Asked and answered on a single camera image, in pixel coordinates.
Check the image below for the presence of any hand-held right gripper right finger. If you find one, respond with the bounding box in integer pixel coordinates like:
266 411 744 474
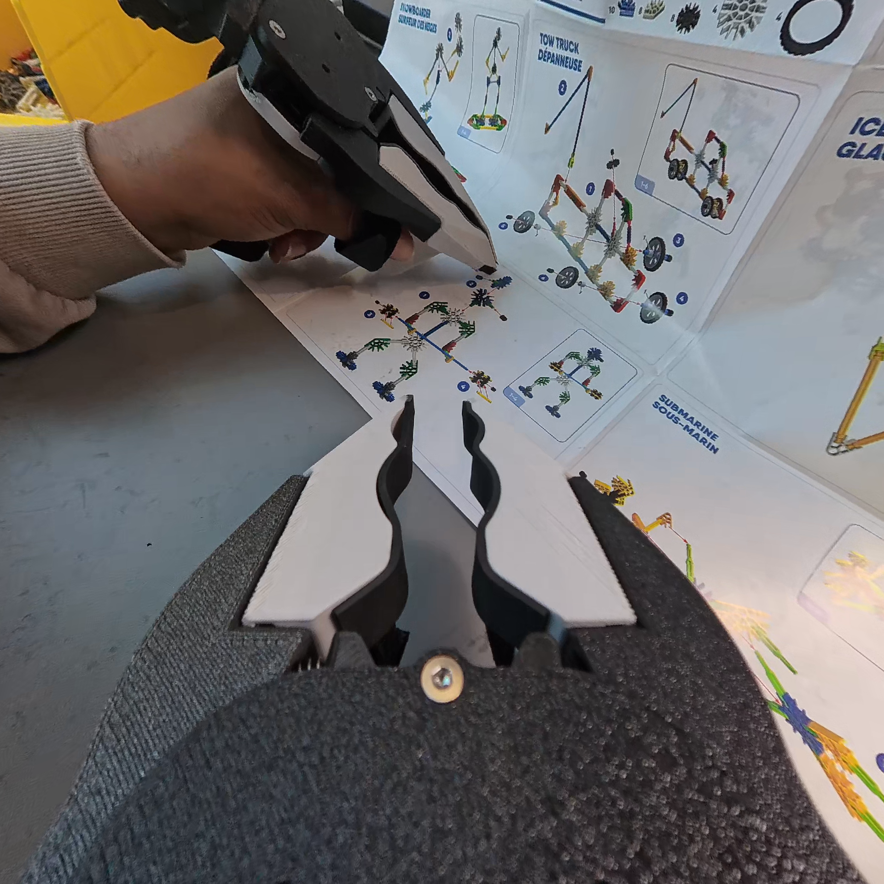
460 401 639 661

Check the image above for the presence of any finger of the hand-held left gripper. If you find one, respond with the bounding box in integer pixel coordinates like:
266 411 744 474
383 100 501 273

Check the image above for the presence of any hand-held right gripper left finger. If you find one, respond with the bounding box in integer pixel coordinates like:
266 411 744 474
242 398 415 661

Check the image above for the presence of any yellow bin with toy pieces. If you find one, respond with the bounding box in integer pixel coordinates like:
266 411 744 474
0 0 258 128

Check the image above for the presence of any grey desk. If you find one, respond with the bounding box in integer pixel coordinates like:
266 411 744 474
0 249 415 878

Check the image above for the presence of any person's left hand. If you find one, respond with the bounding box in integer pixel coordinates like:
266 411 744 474
86 70 415 266

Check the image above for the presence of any pile of colourful toy pieces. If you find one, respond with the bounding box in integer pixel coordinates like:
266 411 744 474
0 63 63 114

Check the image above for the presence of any toy instruction poster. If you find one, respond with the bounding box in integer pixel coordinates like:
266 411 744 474
221 0 884 843

